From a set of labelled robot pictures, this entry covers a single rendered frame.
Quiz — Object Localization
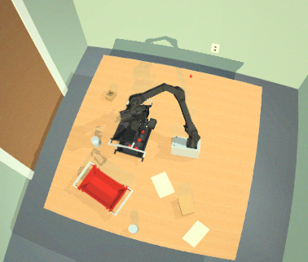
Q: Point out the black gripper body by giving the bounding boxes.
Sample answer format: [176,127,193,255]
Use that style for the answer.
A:
[133,115,157,130]

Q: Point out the grey cylinder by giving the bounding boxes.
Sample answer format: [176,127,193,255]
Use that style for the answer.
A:
[129,225,139,234]
[90,136,102,147]

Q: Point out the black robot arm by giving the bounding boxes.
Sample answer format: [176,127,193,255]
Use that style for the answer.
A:
[119,83,201,149]

